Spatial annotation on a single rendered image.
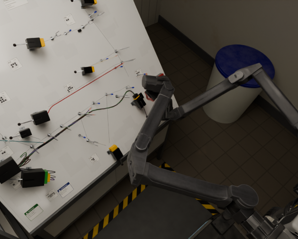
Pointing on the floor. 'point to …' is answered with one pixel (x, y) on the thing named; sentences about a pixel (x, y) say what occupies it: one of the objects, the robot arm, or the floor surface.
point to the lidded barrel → (240, 95)
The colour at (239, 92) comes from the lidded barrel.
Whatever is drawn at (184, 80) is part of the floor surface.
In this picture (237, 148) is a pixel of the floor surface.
